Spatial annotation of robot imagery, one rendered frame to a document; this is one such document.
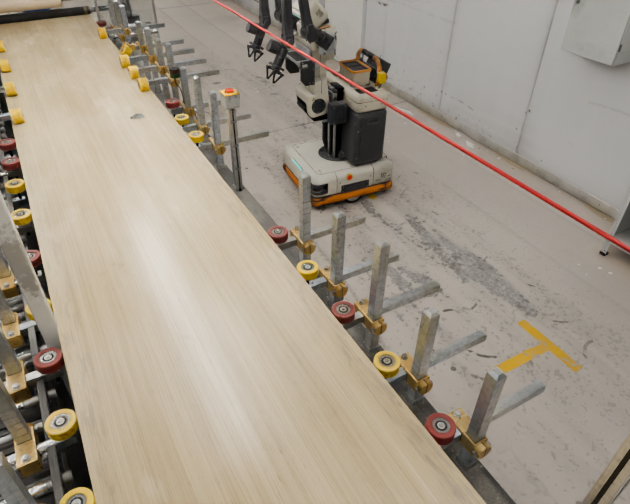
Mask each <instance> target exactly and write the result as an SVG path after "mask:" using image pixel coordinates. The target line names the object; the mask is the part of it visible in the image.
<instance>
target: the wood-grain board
mask: <svg viewBox="0 0 630 504"><path fill-rule="evenodd" d="M97 28H100V27H99V25H98V24H97V23H96V22H95V20H94V19H93V18H92V17H90V18H81V19H73V20H64V21H55V22H47V23H38V24H29V25H21V26H12V27H3V28H0V40H2V41H3V44H4V45H5V50H6V52H0V60H3V59H7V60H8V63H9V64H10V69H11V72H4V73H2V71H1V68H0V74H1V78H2V83H6V82H12V81H13V83H14V85H15V87H16V91H17V94H18V95H14V96H7V93H6V92H5V96H6V101H7V105H8V110H10V109H15V108H20V109H21V111H22V114H23V115H24V116H23V117H24V120H25V123H19V124H14V123H13V120H11V123H12V128H13V132H14V137H15V141H16V146H17V150H18V155H19V159H20V164H21V168H22V173H23V177H24V182H25V186H26V191H27V195H28V200H29V204H30V209H31V213H32V218H33V222H34V227H35V231H36V236H37V240H38V245H39V249H40V254H41V258H42V263H43V267H44V272H45V276H46V281H47V285H48V290H49V294H50V299H51V303H52V308H53V312H54V317H55V319H56V321H57V326H58V335H59V339H60V344H61V348H62V353H63V357H64V362H65V366H66V371H67V375H68V380H69V384H70V389H71V393H72V398H73V402H74V407H75V411H76V416H77V420H78V425H79V429H80V434H81V438H82V443H83V447H84V452H85V456H86V461H87V465H88V470H89V474H90V479H91V483H92V488H93V492H94V497H95V501H96V504H486V503H485V501H484V500H483V499H482V498H481V497H480V495H479V494H478V493H477V492H476V490H475V489H474V488H473V487H472V485H471V484H470V483H469V482H468V480H467V479H466V478H465V477H464V476H463V474H462V473H461V472H460V471H459V469H458V468H457V467H456V466H455V464H454V463H453V462H452V461H451V460H450V458H449V457H448V456H447V455H446V453H445V452H444V451H443V450H442V448H441V447H440V446H439V445H438V443H437V442H436V441H435V440H434V439H433V437H432V436H431V435H430V434H429V432H428V431H427V430H426V429H425V427H424V426H423V425H422V424H421V423H420V421H419V420H418V419H417V418H416V416H415V415H414V414H413V413H412V411H411V410H410V409H409V408H408V406H407V405H406V404H405V403H404V402H403V400H402V399H401V398H400V397H399V395H398V394H397V393H396V392H395V390H394V389H393V388H392V387H391V386H390V384H389V383H388V382H387V381H386V379H385V378H384V377H383V376H382V374H381V373H380V372H379V371H378V369H377V368H376V367H375V366H374V365H373V363H372V362H371V361H370V360H369V358H368V357H367V356H366V355H365V353H364V352H363V351H362V350H361V349H360V347H359V346H358V345H357V344H356V342H355V341H354V340H353V339H352V337H351V336H350V335H349V334H348V332H347V331H346V330H345V329H344V328H343V326H342V325H341V324H340V323H339V321H338V320H337V319H336V318H335V316H334V315H333V314H332V313H331V312H330V310H329V309H328V308H327V307H326V305H325V304H324V303H323V302H322V300H321V299H320V298H319V297H318V295H317V294H316V293H315V292H314V291H313V289H312V288H311V287H310V286H309V284H308V283H307V282H306V281H305V279H304V278H303V277H302V276H301V275H300V273H299V272H298V271H297V270H296V268H295V267H294V266H293V265H292V263H291V262H290V261H289V260H288V258H287V257H286V256H285V255H284V254H283V252H282V251H281V250H280V249H279V247H278V246H277V245H276V244H275V242H274V241H273V240H272V239H271V238H270V236H269V235H268V234H267V233H266V231H265V230H264V229H263V228H262V226H261V225H260V224H259V223H258V221H257V220H256V219H255V218H254V217H253V215H252V214H251V213H250V212H249V210H248V209H247V208H246V207H245V205H244V204H243V203H242V202H241V201H240V199H239V198H238V197H237V196H236V194H235V193H234V192H233V191H232V189H231V188H230V187H229V186H228V184H227V183H226V182H225V181H224V180H223V178H222V177H221V176H220V175H219V173H218V172H217V171H216V170H215V168H214V167H213V166H212V165H211V164H210V162H209V161H208V160H207V159H206V157H205V156H204V155H203V154H202V152H201V151H200V150H199V149H198V147H197V146H196V145H195V144H194V143H193V141H192V140H191V139H190V138H189V136H188V135H187V134H186V133H185V131H184V130H183V129H182V128H181V127H180V125H179V124H178V123H177V122H176V120H175V119H174V118H173V117H172V115H171V114H170V113H169V112H168V110H167V109H166V108H165V107H164V106H163V104H162V103H161V102H160V101H159V99H158V98H157V97H156V96H155V94H154V93H153V92H152V91H151V90H149V91H144V92H140V90H139V88H138V84H137V79H138V78H136V79H130V77H129V74H128V70H127V67H124V68H122V67H121V65H120V61H119V55H121V54H120V51H119V50H118V49H117V48H116V46H115V45H114V44H113V43H112V41H111V40H110V39H109V38H108V36H107V38H105V39H100V38H99V35H98V31H97ZM136 113H137V114H138V113H143V114H144V116H146V117H145V118H142V119H130V117H131V116H133V115H134V114H136Z"/></svg>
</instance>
